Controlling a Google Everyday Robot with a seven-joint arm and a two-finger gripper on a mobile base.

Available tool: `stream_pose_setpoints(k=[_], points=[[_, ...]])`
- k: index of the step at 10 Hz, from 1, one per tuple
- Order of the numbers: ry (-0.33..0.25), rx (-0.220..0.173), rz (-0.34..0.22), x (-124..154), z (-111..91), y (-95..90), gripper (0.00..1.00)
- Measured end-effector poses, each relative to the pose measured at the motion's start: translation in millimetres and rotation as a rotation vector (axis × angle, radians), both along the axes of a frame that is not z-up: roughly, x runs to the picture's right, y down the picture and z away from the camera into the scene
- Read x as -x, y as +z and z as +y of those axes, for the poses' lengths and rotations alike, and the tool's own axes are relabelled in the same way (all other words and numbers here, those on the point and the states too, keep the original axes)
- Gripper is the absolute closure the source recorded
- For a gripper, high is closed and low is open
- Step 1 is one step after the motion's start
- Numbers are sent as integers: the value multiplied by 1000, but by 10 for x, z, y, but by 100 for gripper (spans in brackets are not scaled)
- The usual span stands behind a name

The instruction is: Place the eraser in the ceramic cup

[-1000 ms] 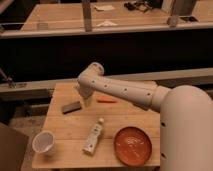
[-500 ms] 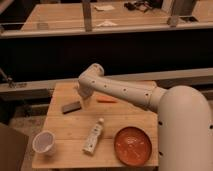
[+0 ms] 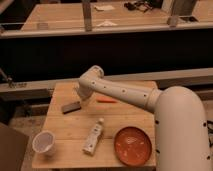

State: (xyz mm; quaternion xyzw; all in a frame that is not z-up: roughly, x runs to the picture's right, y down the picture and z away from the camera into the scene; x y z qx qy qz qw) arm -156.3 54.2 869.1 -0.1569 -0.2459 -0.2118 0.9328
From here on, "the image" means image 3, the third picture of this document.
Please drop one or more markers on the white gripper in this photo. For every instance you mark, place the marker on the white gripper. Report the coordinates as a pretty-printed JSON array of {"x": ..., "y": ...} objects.
[{"x": 84, "y": 102}]

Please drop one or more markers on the dark grey eraser block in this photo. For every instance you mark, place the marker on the dark grey eraser block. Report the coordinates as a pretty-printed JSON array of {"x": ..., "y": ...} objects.
[{"x": 71, "y": 107}]

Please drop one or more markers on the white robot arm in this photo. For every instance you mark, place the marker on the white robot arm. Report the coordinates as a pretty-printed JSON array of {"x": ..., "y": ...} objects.
[{"x": 181, "y": 129}]

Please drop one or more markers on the white ceramic cup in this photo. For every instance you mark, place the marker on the white ceramic cup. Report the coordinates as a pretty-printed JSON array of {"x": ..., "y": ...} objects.
[{"x": 44, "y": 143}]

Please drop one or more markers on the orange marker pen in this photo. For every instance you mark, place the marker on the orange marker pen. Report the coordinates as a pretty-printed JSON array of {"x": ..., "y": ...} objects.
[{"x": 105, "y": 100}]

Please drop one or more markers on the white plastic bottle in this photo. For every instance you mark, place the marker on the white plastic bottle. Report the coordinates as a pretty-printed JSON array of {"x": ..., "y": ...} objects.
[{"x": 93, "y": 137}]

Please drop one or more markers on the orange ribbed plate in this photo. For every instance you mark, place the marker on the orange ribbed plate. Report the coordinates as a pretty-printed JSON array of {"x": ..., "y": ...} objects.
[{"x": 132, "y": 146}]

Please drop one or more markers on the white crumpled paper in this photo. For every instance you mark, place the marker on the white crumpled paper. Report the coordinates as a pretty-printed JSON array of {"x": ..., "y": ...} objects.
[{"x": 106, "y": 24}]

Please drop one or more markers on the white paper on far table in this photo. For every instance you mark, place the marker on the white paper on far table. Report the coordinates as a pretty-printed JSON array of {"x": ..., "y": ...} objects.
[{"x": 104, "y": 7}]

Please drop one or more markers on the black objects on far table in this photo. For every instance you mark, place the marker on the black objects on far table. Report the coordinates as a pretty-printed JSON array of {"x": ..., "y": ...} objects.
[{"x": 140, "y": 5}]

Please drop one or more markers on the metal post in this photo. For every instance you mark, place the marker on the metal post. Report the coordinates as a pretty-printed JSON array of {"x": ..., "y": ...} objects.
[{"x": 87, "y": 15}]

